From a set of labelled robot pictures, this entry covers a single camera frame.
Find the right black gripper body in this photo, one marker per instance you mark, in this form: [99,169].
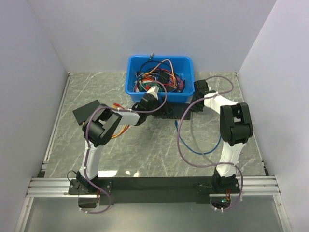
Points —
[196,108]

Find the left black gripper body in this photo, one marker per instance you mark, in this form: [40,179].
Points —
[150,114]

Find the black network switch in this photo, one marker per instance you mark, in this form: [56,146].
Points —
[178,110]
[82,113]

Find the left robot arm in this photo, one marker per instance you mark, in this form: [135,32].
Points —
[99,122]

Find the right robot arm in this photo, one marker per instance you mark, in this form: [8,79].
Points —
[235,130]

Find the blue plastic bin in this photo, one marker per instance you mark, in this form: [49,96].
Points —
[182,65]

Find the black base beam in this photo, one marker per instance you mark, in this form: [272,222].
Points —
[122,190]

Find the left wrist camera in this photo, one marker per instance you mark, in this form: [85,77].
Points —
[153,91]

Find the aluminium rail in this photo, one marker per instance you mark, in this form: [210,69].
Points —
[48,188]

